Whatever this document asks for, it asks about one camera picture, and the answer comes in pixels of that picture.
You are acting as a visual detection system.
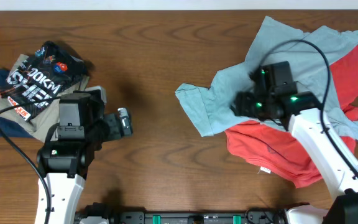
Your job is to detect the light blue t-shirt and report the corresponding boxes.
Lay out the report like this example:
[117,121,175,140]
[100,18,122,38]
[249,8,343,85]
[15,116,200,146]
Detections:
[175,16,358,140]

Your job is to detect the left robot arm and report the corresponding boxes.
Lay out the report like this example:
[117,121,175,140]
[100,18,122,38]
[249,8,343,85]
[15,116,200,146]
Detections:
[35,86,133,223]

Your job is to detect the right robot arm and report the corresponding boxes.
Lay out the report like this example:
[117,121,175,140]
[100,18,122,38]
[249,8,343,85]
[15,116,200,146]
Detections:
[231,62,358,223]

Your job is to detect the khaki folded garment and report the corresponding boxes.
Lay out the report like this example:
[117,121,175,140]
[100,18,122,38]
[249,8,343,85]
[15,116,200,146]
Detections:
[0,54,90,142]

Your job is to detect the red t-shirt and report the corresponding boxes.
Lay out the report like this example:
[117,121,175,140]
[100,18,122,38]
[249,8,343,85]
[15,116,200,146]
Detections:
[225,45,358,188]

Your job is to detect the black printed folded shirt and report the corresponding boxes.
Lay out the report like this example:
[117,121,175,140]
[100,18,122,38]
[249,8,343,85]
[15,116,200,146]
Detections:
[0,41,87,122]

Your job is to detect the navy blue folded garment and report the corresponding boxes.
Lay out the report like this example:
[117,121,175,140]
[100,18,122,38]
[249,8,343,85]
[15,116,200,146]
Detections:
[0,68,32,139]

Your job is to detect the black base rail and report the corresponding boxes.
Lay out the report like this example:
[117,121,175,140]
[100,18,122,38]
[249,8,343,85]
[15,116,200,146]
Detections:
[73,203,287,224]

